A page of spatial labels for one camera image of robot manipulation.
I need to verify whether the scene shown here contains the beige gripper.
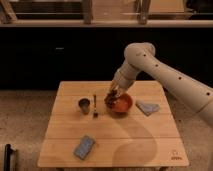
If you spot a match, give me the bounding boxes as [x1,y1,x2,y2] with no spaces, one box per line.
[109,81,125,97]

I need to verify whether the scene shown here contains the dark red grape bunch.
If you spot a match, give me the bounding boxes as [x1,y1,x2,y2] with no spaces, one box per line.
[104,90,118,108]

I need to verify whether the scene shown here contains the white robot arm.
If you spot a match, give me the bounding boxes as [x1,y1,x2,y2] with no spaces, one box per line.
[109,42,213,129]

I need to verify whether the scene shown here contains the orange bowl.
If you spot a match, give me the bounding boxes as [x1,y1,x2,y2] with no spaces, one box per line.
[109,93,133,113]

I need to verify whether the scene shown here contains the blue folded cloth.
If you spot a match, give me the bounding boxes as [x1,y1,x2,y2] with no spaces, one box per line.
[135,100,160,116]

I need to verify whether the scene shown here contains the dark metal cup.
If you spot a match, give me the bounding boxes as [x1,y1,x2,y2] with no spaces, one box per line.
[78,98,90,114]

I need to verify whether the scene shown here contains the wooden folding table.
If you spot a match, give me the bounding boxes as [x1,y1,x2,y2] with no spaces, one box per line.
[38,81,189,168]

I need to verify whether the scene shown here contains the blue sponge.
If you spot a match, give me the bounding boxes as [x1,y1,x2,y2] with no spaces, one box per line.
[73,135,95,160]

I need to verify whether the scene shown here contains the black object at floor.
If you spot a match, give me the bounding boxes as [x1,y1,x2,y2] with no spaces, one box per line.
[3,144,15,171]

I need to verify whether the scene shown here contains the wooden shelf rail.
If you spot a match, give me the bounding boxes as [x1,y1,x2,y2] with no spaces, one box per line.
[0,0,213,28]

